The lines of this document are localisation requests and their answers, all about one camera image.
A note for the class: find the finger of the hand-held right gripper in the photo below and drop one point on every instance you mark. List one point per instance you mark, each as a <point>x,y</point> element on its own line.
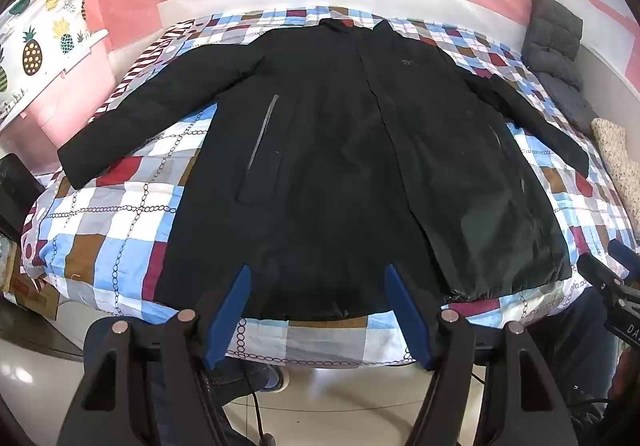
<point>624,251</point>
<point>597,272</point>

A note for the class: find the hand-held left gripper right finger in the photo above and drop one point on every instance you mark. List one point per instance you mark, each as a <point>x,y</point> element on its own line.
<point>407,318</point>

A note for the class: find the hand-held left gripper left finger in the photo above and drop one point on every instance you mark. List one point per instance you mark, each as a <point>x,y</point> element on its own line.
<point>229,321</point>

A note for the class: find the black jacket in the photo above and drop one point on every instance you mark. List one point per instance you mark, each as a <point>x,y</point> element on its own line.
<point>325,151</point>

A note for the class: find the person's left leg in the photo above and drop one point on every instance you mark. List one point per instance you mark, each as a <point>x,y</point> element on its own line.
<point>235,378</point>

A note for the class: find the person's leg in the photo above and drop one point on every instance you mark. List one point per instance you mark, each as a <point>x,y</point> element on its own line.
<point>575,346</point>
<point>235,378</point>

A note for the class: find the person's right leg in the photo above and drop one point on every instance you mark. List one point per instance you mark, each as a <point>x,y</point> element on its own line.
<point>575,346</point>

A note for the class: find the person's shoe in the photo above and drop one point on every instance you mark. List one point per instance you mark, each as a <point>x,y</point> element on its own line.
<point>277,378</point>

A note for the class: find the beige fuzzy cloth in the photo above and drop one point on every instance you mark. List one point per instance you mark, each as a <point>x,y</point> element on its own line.
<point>617,161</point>

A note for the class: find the checkered bedsheet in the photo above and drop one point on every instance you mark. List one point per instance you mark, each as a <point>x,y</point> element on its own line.
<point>125,236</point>

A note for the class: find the cardboard box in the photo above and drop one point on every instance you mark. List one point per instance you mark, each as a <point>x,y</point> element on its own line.
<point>32,295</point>

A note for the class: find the grey puffer jacket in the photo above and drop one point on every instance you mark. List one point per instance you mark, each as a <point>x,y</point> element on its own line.
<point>550,41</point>

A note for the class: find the pineapple print curtain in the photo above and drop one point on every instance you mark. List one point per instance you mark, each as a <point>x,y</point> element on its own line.
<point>35,51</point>

